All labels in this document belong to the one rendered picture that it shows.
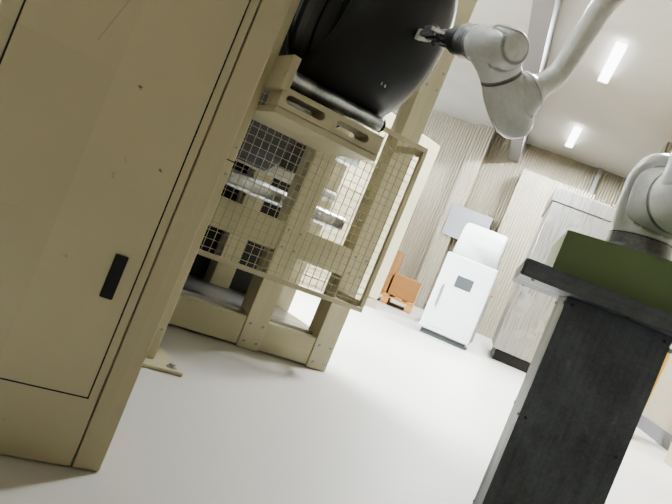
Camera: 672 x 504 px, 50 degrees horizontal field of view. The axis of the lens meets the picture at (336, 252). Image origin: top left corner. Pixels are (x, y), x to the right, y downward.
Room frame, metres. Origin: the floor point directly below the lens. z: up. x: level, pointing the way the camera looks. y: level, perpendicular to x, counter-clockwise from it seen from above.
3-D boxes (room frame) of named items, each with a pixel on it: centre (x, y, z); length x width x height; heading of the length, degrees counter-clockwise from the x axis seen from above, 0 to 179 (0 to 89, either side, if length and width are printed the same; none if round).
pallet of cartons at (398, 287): (10.79, -0.96, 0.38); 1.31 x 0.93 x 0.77; 168
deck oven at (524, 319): (8.58, -2.74, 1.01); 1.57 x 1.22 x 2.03; 168
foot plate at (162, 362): (2.09, 0.45, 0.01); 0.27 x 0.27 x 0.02; 30
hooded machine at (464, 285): (7.84, -1.44, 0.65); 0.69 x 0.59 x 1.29; 169
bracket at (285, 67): (2.14, 0.39, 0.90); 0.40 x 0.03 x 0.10; 30
